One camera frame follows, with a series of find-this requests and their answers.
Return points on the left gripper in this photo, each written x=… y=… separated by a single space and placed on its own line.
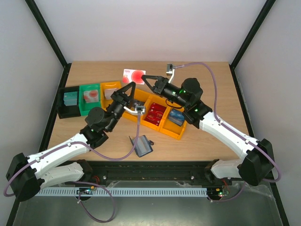
x=119 y=96

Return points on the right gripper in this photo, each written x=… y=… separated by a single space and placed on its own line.
x=159 y=84

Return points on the white red-dot credit card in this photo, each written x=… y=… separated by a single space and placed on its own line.
x=131 y=75

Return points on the yellow triple storage bin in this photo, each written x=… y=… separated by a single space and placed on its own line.
x=166 y=126

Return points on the blue leather card holder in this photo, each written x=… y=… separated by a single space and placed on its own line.
x=143 y=146

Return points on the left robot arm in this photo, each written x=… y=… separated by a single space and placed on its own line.
x=27 y=175

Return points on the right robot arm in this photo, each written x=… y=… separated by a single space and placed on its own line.
x=255 y=158

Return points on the black card stack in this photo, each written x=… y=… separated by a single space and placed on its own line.
x=138 y=103

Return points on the beige card stack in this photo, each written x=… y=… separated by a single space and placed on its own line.
x=109 y=92

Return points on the red card stack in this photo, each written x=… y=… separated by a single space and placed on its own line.
x=155 y=114

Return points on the white red-dot card stack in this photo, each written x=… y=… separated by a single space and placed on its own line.
x=91 y=96

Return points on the blue card stack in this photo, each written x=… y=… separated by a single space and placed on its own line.
x=176 y=117

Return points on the teal card stack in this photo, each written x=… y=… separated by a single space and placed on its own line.
x=70 y=98

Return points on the yellow single storage bin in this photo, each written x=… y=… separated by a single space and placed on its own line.
x=107 y=85

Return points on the green storage bin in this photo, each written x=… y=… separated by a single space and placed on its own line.
x=86 y=107

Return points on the black storage bin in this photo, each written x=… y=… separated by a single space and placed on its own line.
x=67 y=111

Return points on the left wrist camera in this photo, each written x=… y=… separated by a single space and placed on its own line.
x=139 y=110

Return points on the light blue cable duct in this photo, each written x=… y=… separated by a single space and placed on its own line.
x=123 y=192

